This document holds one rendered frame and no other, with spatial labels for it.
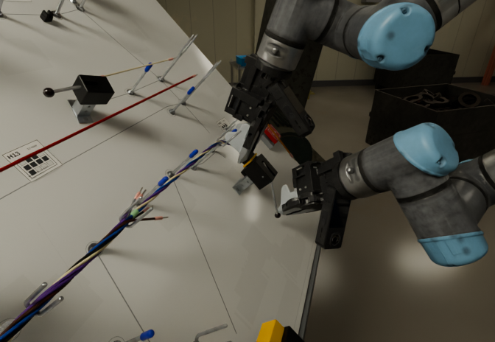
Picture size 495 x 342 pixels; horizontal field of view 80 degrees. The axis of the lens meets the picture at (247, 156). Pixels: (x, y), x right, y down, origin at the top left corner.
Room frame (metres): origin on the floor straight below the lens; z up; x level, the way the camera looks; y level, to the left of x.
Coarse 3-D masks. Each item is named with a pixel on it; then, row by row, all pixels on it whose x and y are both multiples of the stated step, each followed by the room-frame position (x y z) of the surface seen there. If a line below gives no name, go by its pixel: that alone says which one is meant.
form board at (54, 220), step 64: (64, 0) 0.69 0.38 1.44; (128, 0) 0.88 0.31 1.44; (0, 64) 0.45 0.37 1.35; (64, 64) 0.54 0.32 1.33; (128, 64) 0.66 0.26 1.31; (192, 64) 0.85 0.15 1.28; (0, 128) 0.37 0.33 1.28; (64, 128) 0.42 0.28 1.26; (128, 128) 0.51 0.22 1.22; (192, 128) 0.63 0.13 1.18; (0, 192) 0.30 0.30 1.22; (64, 192) 0.34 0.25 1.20; (128, 192) 0.39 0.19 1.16; (192, 192) 0.47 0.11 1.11; (256, 192) 0.59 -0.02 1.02; (0, 256) 0.24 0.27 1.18; (64, 256) 0.27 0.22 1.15; (128, 256) 0.31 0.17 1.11; (192, 256) 0.36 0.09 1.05; (256, 256) 0.44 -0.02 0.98; (0, 320) 0.19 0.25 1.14; (64, 320) 0.21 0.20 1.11; (128, 320) 0.24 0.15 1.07; (192, 320) 0.28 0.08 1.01; (256, 320) 0.33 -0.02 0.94
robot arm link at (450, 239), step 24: (432, 192) 0.33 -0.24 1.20; (456, 192) 0.33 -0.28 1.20; (480, 192) 0.36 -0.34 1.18; (408, 216) 0.34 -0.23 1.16; (432, 216) 0.31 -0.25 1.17; (456, 216) 0.31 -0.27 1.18; (480, 216) 0.33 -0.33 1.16; (432, 240) 0.30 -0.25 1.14; (456, 240) 0.29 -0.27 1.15; (480, 240) 0.29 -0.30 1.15; (456, 264) 0.28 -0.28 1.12
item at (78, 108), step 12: (84, 84) 0.43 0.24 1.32; (96, 84) 0.45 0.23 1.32; (108, 84) 0.47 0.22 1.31; (48, 96) 0.40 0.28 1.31; (84, 96) 0.43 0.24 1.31; (96, 96) 0.44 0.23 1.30; (108, 96) 0.46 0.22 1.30; (72, 108) 0.46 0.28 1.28; (84, 108) 0.46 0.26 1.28; (84, 120) 0.46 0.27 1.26
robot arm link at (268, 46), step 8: (264, 32) 0.55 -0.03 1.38; (264, 40) 0.53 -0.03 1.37; (272, 40) 0.52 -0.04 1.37; (264, 48) 0.53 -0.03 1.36; (272, 48) 0.52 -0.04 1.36; (280, 48) 0.52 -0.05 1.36; (288, 48) 0.51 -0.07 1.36; (296, 48) 0.57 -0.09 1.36; (264, 56) 0.52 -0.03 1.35; (272, 56) 0.52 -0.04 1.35; (280, 56) 0.52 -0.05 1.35; (288, 56) 0.52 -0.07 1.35; (296, 56) 0.52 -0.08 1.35; (272, 64) 0.52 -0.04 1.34; (280, 64) 0.52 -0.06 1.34; (288, 64) 0.52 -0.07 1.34; (296, 64) 0.54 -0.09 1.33
